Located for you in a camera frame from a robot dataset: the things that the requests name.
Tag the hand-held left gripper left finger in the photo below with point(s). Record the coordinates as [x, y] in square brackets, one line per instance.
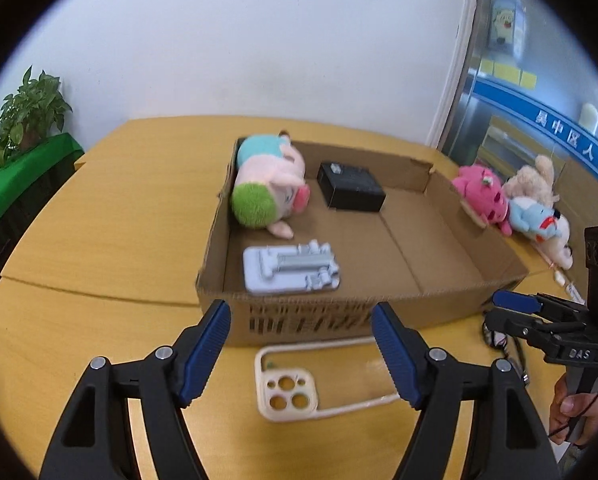
[206, 350]

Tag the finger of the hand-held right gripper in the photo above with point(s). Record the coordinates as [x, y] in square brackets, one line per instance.
[514, 300]
[519, 325]

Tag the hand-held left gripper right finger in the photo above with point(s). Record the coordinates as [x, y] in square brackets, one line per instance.
[394, 355]

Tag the cream phone case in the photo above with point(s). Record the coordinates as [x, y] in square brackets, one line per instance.
[311, 390]

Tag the cardboard box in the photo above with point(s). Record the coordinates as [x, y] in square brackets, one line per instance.
[429, 240]

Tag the person's right hand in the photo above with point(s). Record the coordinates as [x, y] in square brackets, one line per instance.
[561, 410]

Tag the small white tag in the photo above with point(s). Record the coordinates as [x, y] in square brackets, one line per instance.
[561, 277]

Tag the blue plush toy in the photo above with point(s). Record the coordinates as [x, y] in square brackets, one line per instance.
[526, 215]

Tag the grey plastic stand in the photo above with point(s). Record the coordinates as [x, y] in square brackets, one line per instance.
[259, 270]

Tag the pink plush toy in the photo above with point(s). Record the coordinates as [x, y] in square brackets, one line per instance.
[479, 195]

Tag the beige plush toy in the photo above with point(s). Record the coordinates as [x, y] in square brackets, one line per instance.
[531, 182]

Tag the wooden desk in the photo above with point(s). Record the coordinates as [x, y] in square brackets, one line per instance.
[129, 220]

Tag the white door sticker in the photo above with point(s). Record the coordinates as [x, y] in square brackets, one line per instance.
[589, 116]

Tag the black box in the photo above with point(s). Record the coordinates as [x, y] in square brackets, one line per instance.
[351, 190]

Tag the glass door with blue band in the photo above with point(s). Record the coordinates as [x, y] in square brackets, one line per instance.
[479, 120]

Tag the pink and teal pig plush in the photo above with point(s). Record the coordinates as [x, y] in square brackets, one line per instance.
[269, 175]

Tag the yellow sticky note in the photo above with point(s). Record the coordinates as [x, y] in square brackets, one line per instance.
[506, 71]
[528, 79]
[488, 66]

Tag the dark cabinet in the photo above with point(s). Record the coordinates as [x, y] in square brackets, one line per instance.
[24, 210]

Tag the cartoon door sticker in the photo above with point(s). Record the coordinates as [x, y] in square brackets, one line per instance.
[504, 22]

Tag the large potted plant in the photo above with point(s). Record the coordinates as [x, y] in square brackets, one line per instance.
[29, 105]

